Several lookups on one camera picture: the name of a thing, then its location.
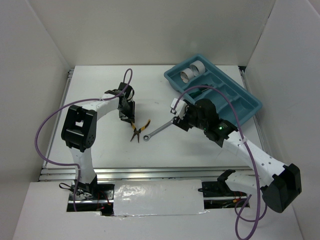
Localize teal plastic organizer tray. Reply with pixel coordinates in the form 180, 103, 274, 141
164, 54, 263, 126

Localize silver ratchet wrench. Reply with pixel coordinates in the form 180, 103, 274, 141
143, 119, 173, 142

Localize white foil cover plate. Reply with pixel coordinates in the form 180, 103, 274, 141
113, 179, 205, 217

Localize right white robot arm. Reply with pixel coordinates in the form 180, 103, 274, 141
170, 98, 302, 213

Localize yellow black needle-nose pliers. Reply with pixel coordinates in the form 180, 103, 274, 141
130, 119, 151, 143

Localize long green screwdriver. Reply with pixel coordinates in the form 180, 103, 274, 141
189, 84, 209, 99

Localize clear packing tape roll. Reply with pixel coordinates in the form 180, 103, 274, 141
189, 60, 206, 77

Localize small white tape roll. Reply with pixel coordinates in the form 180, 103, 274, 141
180, 68, 195, 83

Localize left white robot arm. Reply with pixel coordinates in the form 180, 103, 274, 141
61, 82, 135, 200

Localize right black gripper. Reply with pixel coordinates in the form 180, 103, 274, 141
172, 102, 208, 132

